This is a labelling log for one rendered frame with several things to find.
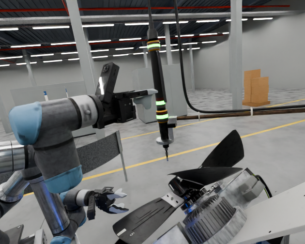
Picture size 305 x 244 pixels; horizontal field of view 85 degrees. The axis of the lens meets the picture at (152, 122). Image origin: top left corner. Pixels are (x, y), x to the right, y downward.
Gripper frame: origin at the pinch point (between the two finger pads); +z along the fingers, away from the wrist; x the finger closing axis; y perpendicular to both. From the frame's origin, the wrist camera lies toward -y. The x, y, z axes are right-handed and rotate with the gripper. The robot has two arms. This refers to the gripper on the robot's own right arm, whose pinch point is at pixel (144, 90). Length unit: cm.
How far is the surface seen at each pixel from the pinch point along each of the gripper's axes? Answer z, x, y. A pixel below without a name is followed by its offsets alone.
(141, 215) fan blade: -6.4, -5.0, 47.2
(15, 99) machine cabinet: 77, -667, -6
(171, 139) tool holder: 7.7, 3.0, 19.5
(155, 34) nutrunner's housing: 7.3, 1.4, -17.5
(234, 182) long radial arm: 39, 16, 53
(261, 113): 21.2, 29.8, 11.8
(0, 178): -35, -221, 85
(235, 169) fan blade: 7.1, 25.5, 25.9
